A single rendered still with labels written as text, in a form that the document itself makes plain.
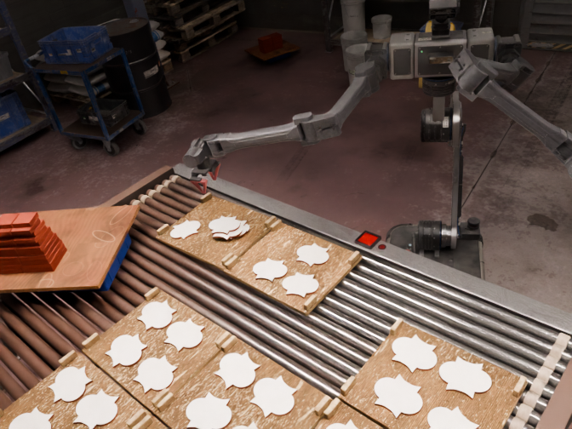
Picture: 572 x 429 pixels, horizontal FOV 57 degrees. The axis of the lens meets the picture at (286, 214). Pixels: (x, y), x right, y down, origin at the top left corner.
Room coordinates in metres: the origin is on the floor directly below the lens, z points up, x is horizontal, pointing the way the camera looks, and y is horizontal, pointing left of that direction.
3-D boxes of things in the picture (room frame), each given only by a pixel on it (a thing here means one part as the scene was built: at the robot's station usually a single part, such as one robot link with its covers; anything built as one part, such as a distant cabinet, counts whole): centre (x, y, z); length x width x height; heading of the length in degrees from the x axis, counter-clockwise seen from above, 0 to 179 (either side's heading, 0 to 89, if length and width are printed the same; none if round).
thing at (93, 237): (1.77, 0.92, 1.03); 0.50 x 0.50 x 0.02; 79
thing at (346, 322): (1.47, 0.09, 0.90); 1.95 x 0.05 x 0.05; 44
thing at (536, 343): (1.64, -0.09, 0.90); 1.95 x 0.05 x 0.05; 44
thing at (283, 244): (1.53, 0.01, 0.93); 0.41 x 0.35 x 0.02; 44
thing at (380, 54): (2.03, -0.45, 1.45); 0.09 x 0.08 x 0.12; 71
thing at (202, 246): (1.84, 0.30, 0.93); 0.41 x 0.35 x 0.02; 46
